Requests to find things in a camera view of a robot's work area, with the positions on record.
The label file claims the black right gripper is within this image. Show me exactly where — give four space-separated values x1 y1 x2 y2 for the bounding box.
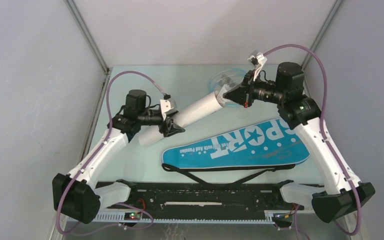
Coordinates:
224 69 286 108

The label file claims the white shuttlecock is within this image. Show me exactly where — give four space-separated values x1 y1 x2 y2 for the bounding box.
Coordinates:
215 84 236 107

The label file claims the white shuttlecock tube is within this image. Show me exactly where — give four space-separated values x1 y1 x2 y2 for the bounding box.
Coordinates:
138 91 228 147

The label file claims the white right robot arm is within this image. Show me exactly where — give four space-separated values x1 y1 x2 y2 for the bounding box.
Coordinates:
223 62 376 223

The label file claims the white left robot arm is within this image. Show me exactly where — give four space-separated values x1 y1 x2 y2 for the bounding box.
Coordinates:
52 89 184 224

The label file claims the blue racket upper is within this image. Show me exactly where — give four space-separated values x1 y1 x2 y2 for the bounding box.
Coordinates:
207 68 247 96

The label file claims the blue racket bag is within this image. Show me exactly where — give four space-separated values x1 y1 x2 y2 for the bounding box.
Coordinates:
162 118 310 171

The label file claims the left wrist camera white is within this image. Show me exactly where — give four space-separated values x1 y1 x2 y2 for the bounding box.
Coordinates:
160 98 178 121

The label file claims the black bag strap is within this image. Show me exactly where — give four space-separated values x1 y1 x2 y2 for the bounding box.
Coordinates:
161 162 296 186

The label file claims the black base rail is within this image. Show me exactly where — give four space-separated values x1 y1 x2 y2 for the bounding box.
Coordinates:
97 180 304 221

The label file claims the grey cable duct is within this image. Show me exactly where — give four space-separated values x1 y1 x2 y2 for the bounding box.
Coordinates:
95 211 276 224

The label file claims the aluminium frame post right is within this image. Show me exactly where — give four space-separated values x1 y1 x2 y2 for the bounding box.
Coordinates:
309 0 346 53

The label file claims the aluminium frame post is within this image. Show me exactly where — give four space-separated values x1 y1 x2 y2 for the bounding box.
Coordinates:
64 0 110 75
309 0 346 53

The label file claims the aluminium frame post left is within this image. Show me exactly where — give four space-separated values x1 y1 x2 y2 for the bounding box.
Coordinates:
64 0 110 75

